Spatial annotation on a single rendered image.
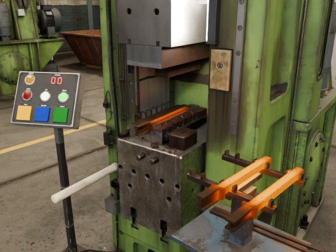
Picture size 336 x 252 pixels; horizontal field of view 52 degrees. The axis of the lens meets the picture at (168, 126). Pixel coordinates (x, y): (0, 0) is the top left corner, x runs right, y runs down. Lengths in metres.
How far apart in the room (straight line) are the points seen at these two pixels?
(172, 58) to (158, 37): 0.12
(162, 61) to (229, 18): 0.33
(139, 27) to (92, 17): 9.68
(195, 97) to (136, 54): 0.57
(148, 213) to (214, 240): 0.54
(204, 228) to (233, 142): 0.43
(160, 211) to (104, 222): 1.06
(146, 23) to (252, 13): 0.44
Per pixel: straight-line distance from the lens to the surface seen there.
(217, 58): 1.49
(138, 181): 1.71
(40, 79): 1.92
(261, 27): 1.44
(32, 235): 2.72
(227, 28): 1.48
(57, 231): 2.70
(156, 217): 1.74
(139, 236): 1.89
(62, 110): 1.81
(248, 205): 0.98
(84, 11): 11.07
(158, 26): 1.49
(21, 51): 6.42
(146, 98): 1.87
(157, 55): 1.51
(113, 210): 2.18
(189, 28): 1.57
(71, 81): 1.84
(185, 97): 2.05
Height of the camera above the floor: 1.54
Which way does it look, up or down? 20 degrees down
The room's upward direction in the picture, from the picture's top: straight up
